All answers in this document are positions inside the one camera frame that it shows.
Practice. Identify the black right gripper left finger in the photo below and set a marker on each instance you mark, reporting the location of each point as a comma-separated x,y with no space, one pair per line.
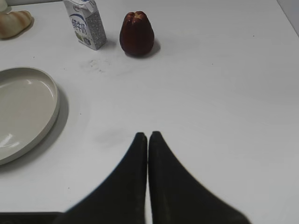
120,199

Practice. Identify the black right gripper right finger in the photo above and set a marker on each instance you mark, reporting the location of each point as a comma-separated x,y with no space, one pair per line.
177,197

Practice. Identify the white round plate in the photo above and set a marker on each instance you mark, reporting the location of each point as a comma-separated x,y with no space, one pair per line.
29,106

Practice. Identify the dark red wax apple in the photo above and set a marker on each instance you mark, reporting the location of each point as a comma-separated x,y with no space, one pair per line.
136,35

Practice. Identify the white milk carton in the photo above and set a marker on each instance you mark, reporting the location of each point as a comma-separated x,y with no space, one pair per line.
86,22

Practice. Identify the beige croissant bread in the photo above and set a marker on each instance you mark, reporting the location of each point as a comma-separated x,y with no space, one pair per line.
13,23

